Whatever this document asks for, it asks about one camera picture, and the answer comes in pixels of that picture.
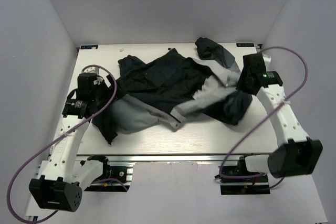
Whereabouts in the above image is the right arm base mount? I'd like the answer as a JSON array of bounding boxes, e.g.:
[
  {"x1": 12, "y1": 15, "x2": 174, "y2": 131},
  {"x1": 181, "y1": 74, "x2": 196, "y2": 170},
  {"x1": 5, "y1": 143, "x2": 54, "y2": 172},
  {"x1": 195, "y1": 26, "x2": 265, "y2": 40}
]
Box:
[{"x1": 214, "y1": 156, "x2": 270, "y2": 196}]

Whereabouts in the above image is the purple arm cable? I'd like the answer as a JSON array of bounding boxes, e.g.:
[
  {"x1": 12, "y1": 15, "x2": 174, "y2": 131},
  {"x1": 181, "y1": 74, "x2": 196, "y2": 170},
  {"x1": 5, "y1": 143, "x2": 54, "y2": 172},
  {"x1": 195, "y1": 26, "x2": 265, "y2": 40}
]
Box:
[
  {"x1": 218, "y1": 46, "x2": 308, "y2": 191},
  {"x1": 6, "y1": 65, "x2": 118, "y2": 222}
]

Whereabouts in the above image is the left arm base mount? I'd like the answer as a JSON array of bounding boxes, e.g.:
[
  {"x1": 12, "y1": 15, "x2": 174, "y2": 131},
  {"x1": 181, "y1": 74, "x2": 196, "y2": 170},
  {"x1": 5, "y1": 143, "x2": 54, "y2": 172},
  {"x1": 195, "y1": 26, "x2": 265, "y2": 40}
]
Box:
[{"x1": 80, "y1": 155, "x2": 133, "y2": 193}]

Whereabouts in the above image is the aluminium front table rail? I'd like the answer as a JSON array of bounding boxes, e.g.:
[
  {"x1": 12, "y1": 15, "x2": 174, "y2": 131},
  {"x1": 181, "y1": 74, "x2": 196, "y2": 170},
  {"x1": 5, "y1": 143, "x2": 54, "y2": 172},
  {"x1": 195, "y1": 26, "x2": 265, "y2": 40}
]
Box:
[{"x1": 76, "y1": 154, "x2": 274, "y2": 163}]

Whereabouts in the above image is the aluminium right side rail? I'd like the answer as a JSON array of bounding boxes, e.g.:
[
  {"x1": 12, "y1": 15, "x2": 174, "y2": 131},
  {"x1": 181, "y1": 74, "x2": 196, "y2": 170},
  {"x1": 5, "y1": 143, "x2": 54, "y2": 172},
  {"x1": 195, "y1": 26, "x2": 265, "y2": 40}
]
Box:
[{"x1": 255, "y1": 44, "x2": 263, "y2": 53}]

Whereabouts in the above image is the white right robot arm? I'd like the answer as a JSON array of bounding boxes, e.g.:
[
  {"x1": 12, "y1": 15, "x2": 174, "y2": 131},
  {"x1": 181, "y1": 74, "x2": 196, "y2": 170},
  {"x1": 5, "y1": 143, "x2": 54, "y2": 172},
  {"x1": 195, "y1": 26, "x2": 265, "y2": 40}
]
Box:
[{"x1": 237, "y1": 53, "x2": 323, "y2": 182}]

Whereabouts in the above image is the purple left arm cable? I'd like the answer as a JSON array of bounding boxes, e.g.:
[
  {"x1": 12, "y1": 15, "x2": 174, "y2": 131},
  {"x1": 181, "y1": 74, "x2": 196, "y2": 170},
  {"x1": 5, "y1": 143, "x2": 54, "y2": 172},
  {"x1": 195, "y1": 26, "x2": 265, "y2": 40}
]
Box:
[{"x1": 6, "y1": 65, "x2": 118, "y2": 222}]

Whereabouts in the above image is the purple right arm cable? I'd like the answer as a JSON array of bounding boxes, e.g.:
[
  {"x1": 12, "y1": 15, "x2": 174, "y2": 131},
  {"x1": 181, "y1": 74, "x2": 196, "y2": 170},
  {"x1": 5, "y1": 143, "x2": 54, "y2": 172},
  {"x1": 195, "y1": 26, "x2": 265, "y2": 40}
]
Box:
[{"x1": 218, "y1": 46, "x2": 308, "y2": 191}]

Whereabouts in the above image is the dark navy and grey jacket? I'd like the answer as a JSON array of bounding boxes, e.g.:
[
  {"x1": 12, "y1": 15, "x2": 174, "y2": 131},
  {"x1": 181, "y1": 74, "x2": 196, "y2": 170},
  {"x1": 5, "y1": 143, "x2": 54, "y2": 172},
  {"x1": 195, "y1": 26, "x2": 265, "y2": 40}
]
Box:
[{"x1": 92, "y1": 37, "x2": 252, "y2": 143}]

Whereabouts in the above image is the blue label sticker left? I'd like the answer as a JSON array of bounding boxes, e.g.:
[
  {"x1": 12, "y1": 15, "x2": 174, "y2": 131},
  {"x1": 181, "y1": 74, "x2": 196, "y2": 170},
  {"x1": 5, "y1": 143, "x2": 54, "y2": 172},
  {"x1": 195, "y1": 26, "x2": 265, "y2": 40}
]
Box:
[{"x1": 80, "y1": 45, "x2": 98, "y2": 50}]

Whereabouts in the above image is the blue label sticker right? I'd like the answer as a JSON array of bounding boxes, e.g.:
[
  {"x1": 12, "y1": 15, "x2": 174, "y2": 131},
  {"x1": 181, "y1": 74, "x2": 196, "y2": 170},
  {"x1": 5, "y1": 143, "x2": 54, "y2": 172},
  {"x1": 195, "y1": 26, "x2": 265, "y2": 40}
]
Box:
[{"x1": 236, "y1": 43, "x2": 255, "y2": 47}]

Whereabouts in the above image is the blue label sticker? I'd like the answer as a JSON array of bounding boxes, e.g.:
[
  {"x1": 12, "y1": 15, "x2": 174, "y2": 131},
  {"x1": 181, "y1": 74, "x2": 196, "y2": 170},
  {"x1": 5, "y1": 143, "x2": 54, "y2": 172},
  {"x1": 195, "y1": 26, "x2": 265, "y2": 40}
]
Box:
[
  {"x1": 80, "y1": 45, "x2": 98, "y2": 50},
  {"x1": 236, "y1": 43, "x2": 255, "y2": 47}
]

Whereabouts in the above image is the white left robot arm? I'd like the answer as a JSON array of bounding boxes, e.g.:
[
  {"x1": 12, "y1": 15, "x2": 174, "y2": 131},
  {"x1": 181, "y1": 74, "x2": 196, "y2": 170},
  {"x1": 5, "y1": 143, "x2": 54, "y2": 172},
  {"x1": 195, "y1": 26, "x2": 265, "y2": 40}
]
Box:
[{"x1": 29, "y1": 65, "x2": 117, "y2": 212}]

